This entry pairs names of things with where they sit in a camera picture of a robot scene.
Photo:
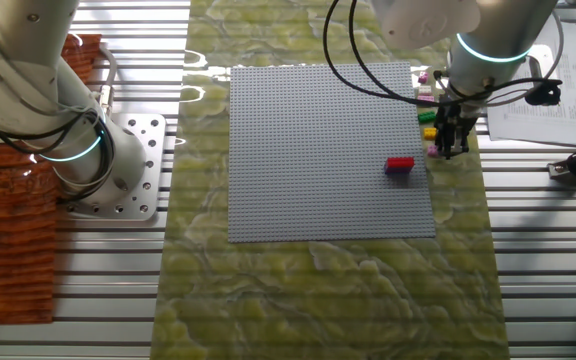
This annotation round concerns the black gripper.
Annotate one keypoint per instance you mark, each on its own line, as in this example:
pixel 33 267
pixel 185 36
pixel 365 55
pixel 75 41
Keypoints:
pixel 457 105

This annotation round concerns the pink Lego brick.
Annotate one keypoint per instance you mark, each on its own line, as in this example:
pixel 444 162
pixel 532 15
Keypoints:
pixel 424 98
pixel 432 151

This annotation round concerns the yellow Lego brick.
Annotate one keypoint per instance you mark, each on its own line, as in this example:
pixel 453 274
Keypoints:
pixel 429 133

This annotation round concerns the green Lego brick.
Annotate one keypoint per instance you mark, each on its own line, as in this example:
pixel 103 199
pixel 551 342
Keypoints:
pixel 427 117

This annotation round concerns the white Lego brick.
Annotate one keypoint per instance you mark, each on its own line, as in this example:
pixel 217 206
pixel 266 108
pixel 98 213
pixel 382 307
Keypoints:
pixel 425 90

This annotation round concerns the red Lego brick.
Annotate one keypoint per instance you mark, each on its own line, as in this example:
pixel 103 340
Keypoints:
pixel 400 162

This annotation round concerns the small magenta Lego brick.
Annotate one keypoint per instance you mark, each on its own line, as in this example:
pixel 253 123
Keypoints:
pixel 423 78

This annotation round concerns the purple Lego brick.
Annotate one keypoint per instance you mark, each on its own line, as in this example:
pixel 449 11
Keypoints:
pixel 397 171

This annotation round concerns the grey Lego baseplate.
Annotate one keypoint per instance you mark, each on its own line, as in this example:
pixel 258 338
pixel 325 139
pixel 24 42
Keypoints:
pixel 293 150

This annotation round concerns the printed paper sheet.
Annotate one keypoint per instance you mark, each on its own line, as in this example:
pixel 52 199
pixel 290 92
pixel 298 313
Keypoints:
pixel 568 120

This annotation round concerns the green marble pattern mat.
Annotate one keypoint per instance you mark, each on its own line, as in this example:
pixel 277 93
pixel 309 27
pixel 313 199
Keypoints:
pixel 318 300

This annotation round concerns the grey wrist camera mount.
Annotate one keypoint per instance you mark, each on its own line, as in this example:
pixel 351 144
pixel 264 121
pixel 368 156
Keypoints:
pixel 543 92

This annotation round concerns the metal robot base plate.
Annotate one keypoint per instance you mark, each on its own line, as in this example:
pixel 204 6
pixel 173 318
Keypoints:
pixel 143 130

